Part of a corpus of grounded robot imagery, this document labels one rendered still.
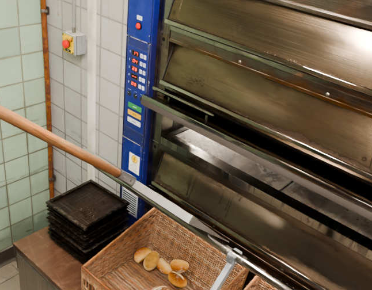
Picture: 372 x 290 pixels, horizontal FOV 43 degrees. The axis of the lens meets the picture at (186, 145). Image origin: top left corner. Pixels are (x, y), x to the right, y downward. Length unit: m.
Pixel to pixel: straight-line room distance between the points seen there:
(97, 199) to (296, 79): 1.19
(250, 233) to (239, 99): 0.57
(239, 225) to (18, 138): 1.43
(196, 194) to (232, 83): 0.57
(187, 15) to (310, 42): 0.53
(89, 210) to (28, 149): 0.76
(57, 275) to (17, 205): 0.87
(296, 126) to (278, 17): 0.38
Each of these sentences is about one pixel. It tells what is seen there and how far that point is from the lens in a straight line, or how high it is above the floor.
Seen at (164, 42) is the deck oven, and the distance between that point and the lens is 2.02.
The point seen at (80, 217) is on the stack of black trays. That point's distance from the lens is 2.27.
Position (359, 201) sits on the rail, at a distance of 1.53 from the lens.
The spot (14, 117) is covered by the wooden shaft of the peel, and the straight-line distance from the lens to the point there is 1.22.
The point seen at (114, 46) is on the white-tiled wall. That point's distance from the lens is 2.27.
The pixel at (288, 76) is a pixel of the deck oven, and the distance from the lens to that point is 1.68.
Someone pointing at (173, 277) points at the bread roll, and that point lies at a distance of 2.24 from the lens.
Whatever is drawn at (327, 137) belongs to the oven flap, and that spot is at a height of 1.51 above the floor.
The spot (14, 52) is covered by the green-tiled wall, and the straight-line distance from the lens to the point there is 2.65.
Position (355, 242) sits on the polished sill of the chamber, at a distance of 1.79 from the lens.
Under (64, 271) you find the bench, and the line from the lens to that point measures 2.34.
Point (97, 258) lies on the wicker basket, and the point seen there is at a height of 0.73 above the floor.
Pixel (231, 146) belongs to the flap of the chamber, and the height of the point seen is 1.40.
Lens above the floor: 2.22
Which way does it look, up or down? 29 degrees down
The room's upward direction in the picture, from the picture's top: 7 degrees clockwise
